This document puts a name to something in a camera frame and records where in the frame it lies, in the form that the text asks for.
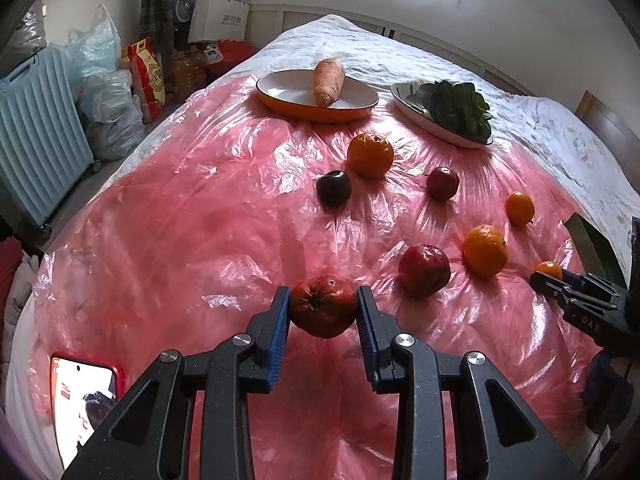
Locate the hanging plaid scarf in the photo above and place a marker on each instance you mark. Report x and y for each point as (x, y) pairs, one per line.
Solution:
(155, 22)

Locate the pink plastic sheet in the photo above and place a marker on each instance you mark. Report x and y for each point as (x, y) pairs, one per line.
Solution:
(181, 252)

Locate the carrot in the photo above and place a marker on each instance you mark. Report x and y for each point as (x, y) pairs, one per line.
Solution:
(327, 82)

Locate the small far right orange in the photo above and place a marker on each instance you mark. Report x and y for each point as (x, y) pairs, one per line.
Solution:
(520, 209)

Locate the dark plum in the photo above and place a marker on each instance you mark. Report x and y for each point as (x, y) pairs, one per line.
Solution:
(334, 189)

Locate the white round plate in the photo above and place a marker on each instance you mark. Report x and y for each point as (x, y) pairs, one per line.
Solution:
(417, 115)

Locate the wooden headboard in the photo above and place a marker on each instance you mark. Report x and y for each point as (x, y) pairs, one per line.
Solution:
(614, 133)

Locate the large bumpy orange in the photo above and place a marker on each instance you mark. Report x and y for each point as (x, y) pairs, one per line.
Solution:
(485, 251)

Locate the white grey plastic bag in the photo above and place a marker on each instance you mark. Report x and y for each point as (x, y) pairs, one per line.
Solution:
(115, 120)

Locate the translucent blue plastic bag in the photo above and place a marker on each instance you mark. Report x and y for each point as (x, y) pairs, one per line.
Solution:
(93, 51)

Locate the white cardboard box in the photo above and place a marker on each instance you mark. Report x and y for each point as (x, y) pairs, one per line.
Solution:
(216, 20)

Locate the orange yellow rice bag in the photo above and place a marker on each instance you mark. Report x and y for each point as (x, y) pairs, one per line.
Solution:
(147, 77)

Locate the smartphone in red case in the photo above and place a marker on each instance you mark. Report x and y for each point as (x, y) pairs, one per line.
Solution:
(81, 393)

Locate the lower grey fan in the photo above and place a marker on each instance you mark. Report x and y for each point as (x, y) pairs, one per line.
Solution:
(182, 10)

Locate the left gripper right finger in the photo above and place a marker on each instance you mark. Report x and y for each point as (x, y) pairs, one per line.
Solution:
(398, 363)

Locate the light blue suitcase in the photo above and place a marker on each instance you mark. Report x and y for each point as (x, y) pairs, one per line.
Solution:
(44, 150)

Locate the green rectangular tray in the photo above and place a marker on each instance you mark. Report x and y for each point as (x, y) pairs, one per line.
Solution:
(595, 251)

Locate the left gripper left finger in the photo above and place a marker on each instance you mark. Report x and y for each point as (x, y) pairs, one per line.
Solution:
(246, 363)

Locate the green leafy vegetable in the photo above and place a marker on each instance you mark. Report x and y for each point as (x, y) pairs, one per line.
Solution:
(456, 106)

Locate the small red apple far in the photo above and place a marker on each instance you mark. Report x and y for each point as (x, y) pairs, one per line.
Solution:
(442, 183)

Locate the orange oval plate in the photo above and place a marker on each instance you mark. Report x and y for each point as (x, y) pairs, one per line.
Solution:
(288, 93)

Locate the white floral bed sheet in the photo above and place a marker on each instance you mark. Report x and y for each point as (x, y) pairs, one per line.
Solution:
(550, 133)

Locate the grey printed bag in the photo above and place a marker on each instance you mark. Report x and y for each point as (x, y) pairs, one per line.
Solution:
(28, 39)

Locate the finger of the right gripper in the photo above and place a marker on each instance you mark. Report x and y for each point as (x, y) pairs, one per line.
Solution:
(592, 284)
(557, 289)

